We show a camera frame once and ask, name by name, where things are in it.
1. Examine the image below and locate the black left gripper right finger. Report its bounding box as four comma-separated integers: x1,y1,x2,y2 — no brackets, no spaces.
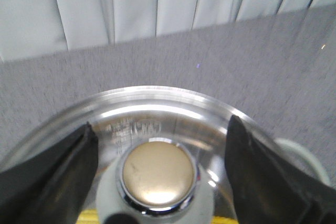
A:
225,115,335,223

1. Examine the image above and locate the glass pot lid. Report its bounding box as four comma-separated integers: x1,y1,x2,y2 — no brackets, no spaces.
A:
0,85,279,224

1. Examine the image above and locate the yellow corn cob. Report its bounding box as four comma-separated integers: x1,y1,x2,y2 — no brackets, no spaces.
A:
76,209,238,224

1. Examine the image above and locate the pale green electric pot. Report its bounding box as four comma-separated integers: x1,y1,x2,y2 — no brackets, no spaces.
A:
274,138,331,186

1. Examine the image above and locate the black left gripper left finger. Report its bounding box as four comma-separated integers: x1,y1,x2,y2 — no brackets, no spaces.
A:
1,123,99,223

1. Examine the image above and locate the white curtain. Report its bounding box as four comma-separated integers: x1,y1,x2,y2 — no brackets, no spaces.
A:
1,0,335,63

